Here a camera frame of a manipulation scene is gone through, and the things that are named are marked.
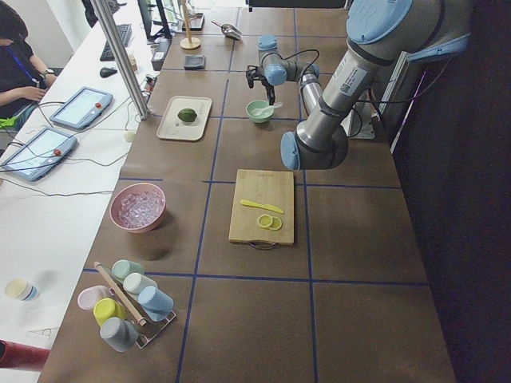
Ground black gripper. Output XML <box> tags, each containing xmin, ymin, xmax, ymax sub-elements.
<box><xmin>260</xmin><ymin>75</ymin><xmax>275</xmax><ymax>105</ymax></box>

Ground white plastic spoon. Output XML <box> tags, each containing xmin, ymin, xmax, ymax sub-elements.
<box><xmin>250</xmin><ymin>102</ymin><xmax>283</xmax><ymax>116</ymax></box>

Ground light green bowl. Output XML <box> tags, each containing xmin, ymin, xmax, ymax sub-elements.
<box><xmin>245</xmin><ymin>100</ymin><xmax>274</xmax><ymax>124</ymax></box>

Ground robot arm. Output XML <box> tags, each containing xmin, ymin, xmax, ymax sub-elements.
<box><xmin>246</xmin><ymin>1</ymin><xmax>474</xmax><ymax>170</ymax></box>

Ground pink bowl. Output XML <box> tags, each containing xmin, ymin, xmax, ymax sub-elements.
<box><xmin>109</xmin><ymin>183</ymin><xmax>166</xmax><ymax>233</ymax></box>

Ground metal ice scoop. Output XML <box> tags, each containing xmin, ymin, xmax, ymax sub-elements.
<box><xmin>212</xmin><ymin>21</ymin><xmax>243</xmax><ymax>41</ymax></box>

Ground grey folded cloth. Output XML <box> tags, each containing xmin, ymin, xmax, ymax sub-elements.
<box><xmin>184</xmin><ymin>55</ymin><xmax>206</xmax><ymax>70</ymax></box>

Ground green lime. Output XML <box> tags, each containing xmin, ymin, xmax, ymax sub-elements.
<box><xmin>177</xmin><ymin>108</ymin><xmax>198</xmax><ymax>124</ymax></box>

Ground wooden mug tree stand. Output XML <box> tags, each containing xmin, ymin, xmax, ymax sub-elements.
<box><xmin>180</xmin><ymin>0</ymin><xmax>201</xmax><ymax>50</ymax></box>

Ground white rectangular tray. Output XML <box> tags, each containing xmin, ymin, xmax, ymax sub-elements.
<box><xmin>156</xmin><ymin>96</ymin><xmax>212</xmax><ymax>141</ymax></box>

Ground black framed glass tray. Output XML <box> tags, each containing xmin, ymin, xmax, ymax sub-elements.
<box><xmin>169</xmin><ymin>13</ymin><xmax>205</xmax><ymax>33</ymax></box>

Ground yellow plastic knife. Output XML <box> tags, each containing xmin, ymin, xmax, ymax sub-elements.
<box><xmin>240</xmin><ymin>199</ymin><xmax>284</xmax><ymax>214</ymax></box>

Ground bamboo cutting board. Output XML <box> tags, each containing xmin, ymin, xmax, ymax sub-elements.
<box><xmin>228</xmin><ymin>169</ymin><xmax>295</xmax><ymax>247</ymax></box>

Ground black keyboard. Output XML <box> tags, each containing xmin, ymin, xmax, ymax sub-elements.
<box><xmin>99</xmin><ymin>23</ymin><xmax>133</xmax><ymax>62</ymax></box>

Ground black computer mouse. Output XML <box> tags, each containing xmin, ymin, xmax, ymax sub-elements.
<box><xmin>99</xmin><ymin>67</ymin><xmax>117</xmax><ymax>78</ymax></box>

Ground clear ice cubes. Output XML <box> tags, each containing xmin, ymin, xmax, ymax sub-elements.
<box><xmin>117</xmin><ymin>191</ymin><xmax>164</xmax><ymax>228</ymax></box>

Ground upper teach pendant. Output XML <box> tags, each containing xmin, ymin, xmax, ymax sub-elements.
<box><xmin>50</xmin><ymin>87</ymin><xmax>113</xmax><ymax>131</ymax></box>

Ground teach pendant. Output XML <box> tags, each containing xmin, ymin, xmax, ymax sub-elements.
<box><xmin>50</xmin><ymin>87</ymin><xmax>113</xmax><ymax>131</ymax></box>
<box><xmin>1</xmin><ymin>128</ymin><xmax>77</xmax><ymax>182</ymax></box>

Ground green cup on rack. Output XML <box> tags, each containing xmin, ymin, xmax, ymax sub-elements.
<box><xmin>111</xmin><ymin>259</ymin><xmax>145</xmax><ymax>282</ymax></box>

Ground white cup on rack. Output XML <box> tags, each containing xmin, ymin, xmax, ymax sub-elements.
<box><xmin>123</xmin><ymin>272</ymin><xmax>157</xmax><ymax>299</ymax></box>

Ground blue cup on rack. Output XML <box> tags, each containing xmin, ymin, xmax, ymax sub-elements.
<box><xmin>137</xmin><ymin>286</ymin><xmax>174</xmax><ymax>322</ymax></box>

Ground lower teach pendant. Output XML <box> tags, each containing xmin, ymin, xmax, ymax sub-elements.
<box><xmin>1</xmin><ymin>128</ymin><xmax>77</xmax><ymax>182</ymax></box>

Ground seated person dark shirt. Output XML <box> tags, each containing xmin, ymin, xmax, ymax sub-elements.
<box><xmin>1</xmin><ymin>2</ymin><xmax>57</xmax><ymax>130</ymax></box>

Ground yellow cup on rack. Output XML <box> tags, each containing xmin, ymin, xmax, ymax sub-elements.
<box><xmin>93</xmin><ymin>298</ymin><xmax>126</xmax><ymax>326</ymax></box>

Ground pink cup on rack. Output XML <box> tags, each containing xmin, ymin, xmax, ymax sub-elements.
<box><xmin>77</xmin><ymin>285</ymin><xmax>110</xmax><ymax>311</ymax></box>

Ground grey cup on rack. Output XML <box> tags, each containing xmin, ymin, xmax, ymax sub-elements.
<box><xmin>100</xmin><ymin>317</ymin><xmax>139</xmax><ymax>353</ymax></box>

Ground small white paper cup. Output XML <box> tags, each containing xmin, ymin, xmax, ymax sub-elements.
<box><xmin>4</xmin><ymin>278</ymin><xmax>38</xmax><ymax>302</ymax></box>

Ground red fire extinguisher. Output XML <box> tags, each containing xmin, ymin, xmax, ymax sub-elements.
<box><xmin>1</xmin><ymin>340</ymin><xmax>50</xmax><ymax>372</ymax></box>

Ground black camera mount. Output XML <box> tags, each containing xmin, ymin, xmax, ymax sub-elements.
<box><xmin>245</xmin><ymin>65</ymin><xmax>264</xmax><ymax>89</ymax></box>

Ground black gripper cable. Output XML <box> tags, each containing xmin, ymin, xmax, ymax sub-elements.
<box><xmin>275</xmin><ymin>49</ymin><xmax>321</xmax><ymax>85</ymax></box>

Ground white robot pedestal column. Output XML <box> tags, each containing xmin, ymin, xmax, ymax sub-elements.
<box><xmin>345</xmin><ymin>90</ymin><xmax>376</xmax><ymax>140</ymax></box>

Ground aluminium frame post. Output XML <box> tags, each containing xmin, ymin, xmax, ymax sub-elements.
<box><xmin>91</xmin><ymin>0</ymin><xmax>150</xmax><ymax>120</ymax></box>

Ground wooden rack handle rod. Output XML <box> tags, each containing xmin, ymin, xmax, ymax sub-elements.
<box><xmin>93</xmin><ymin>262</ymin><xmax>149</xmax><ymax>326</ymax></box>

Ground white wire cup rack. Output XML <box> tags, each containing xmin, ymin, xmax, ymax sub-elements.
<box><xmin>132</xmin><ymin>310</ymin><xmax>176</xmax><ymax>349</ymax></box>

